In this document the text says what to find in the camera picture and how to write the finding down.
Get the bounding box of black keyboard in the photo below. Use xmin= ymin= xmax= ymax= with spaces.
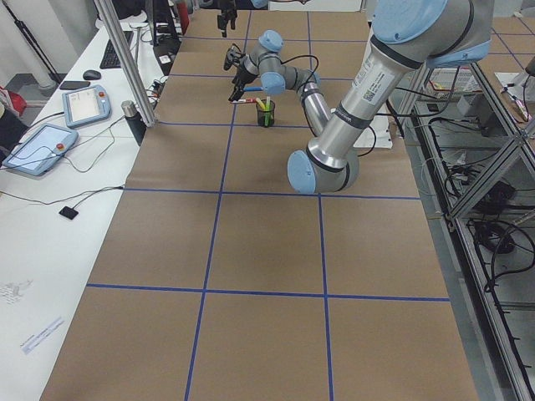
xmin=99 ymin=31 xmax=134 ymax=69

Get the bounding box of black computer mouse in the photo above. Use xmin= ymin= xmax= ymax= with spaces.
xmin=83 ymin=69 xmax=102 ymax=81

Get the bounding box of small black square pad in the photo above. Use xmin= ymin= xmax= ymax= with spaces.
xmin=59 ymin=206 xmax=79 ymax=221

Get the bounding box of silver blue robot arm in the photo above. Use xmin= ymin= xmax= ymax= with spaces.
xmin=223 ymin=0 xmax=494 ymax=194

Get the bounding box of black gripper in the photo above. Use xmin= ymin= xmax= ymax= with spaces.
xmin=228 ymin=58 xmax=257 ymax=101

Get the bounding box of near teach pendant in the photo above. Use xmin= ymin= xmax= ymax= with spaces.
xmin=3 ymin=124 xmax=79 ymax=177

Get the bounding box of black camera cable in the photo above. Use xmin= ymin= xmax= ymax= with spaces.
xmin=233 ymin=48 xmax=320 ymax=89

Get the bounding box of black water bottle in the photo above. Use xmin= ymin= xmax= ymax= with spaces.
xmin=121 ymin=100 xmax=146 ymax=146

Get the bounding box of aluminium frame post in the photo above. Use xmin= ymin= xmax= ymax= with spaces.
xmin=94 ymin=0 xmax=155 ymax=128

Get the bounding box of far teach pendant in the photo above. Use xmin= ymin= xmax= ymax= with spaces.
xmin=62 ymin=84 xmax=111 ymax=129

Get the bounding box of green highlighter pen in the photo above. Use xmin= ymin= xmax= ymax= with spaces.
xmin=255 ymin=98 xmax=268 ymax=111

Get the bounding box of red marker pen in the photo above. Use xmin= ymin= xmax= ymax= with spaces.
xmin=230 ymin=98 xmax=260 ymax=104

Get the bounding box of black mesh pen cup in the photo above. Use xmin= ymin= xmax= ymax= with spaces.
xmin=256 ymin=100 xmax=276 ymax=128

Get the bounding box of teach pendant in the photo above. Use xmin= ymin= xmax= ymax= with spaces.
xmin=62 ymin=84 xmax=111 ymax=129
xmin=3 ymin=124 xmax=79 ymax=177

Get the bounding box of white camera stand column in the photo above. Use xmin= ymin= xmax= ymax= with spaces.
xmin=354 ymin=115 xmax=393 ymax=150

